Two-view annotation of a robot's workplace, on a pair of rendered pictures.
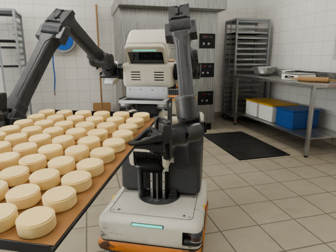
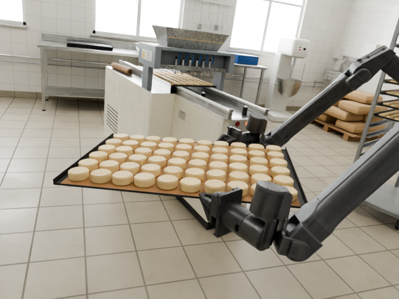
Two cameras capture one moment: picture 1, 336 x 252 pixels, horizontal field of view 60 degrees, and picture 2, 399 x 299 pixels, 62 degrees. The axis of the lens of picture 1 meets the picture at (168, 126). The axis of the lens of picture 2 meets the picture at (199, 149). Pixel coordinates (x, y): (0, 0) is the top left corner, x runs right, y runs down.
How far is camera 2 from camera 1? 84 cm
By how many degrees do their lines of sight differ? 79
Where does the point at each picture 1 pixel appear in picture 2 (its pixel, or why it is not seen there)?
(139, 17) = not seen: outside the picture
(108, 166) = (152, 188)
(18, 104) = (275, 133)
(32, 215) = (78, 169)
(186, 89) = (328, 191)
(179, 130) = (233, 215)
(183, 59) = (374, 149)
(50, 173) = (129, 167)
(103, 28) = not seen: outside the picture
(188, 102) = (256, 192)
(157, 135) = (208, 200)
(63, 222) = (79, 183)
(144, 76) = not seen: outside the picture
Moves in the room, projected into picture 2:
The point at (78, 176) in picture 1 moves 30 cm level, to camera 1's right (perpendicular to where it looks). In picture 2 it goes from (122, 174) to (95, 253)
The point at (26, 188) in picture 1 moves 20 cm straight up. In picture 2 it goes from (111, 164) to (114, 89)
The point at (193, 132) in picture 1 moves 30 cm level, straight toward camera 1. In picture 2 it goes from (244, 231) to (89, 212)
